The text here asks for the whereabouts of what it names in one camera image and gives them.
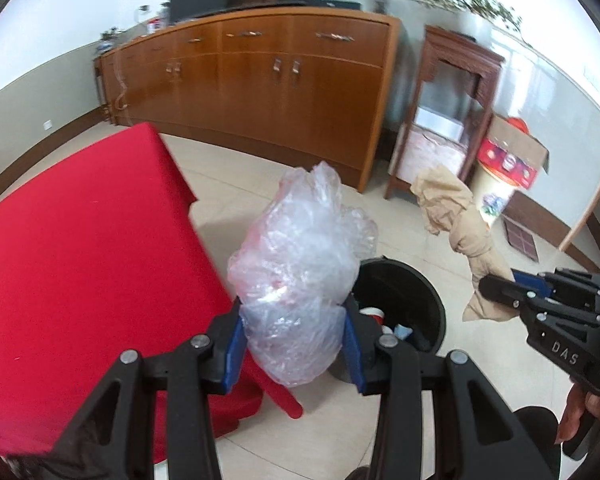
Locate beige cloth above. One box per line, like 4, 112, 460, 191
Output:
411, 165, 519, 322

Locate clear plastic bag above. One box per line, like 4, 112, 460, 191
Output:
227, 162, 378, 387

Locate black trash bucket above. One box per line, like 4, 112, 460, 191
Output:
328, 257, 446, 396

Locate person's right hand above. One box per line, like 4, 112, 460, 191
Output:
556, 384, 600, 443

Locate dark brown floor mat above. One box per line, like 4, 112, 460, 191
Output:
503, 218, 539, 262

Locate white floral pedal bin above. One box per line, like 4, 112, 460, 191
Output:
469, 162, 518, 228

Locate light blue face mask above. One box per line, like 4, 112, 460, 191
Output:
393, 324, 414, 340

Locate open cardboard box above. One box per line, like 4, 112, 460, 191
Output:
478, 115, 550, 190

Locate red white paper cup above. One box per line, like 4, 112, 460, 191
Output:
358, 307, 385, 326

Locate pink floral cushion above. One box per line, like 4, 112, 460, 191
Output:
389, 124, 466, 183

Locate red tablecloth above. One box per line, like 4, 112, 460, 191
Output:
0, 121, 304, 470

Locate carved dark wood stand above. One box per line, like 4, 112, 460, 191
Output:
385, 25, 505, 200

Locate long wooden sideboard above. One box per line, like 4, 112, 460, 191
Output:
96, 6, 401, 190

